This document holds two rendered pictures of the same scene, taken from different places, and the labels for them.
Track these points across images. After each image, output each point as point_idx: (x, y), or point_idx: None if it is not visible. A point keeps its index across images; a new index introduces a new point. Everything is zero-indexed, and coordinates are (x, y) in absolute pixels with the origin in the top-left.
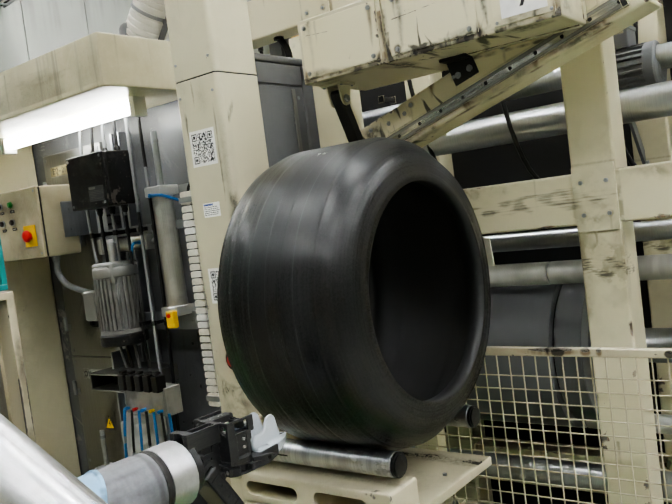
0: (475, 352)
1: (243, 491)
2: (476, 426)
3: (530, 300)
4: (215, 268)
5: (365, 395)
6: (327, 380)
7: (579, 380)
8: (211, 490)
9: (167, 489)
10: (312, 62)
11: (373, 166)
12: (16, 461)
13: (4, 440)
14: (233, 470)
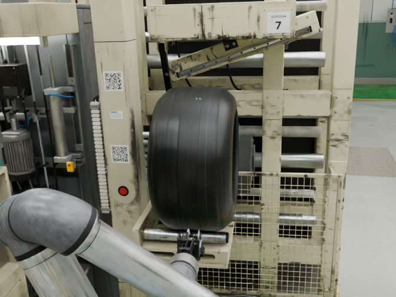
0: (237, 180)
1: None
2: None
3: None
4: (115, 145)
5: (227, 213)
6: (215, 210)
7: (247, 178)
8: None
9: (195, 276)
10: (155, 30)
11: (228, 109)
12: (191, 286)
13: (184, 277)
14: (198, 258)
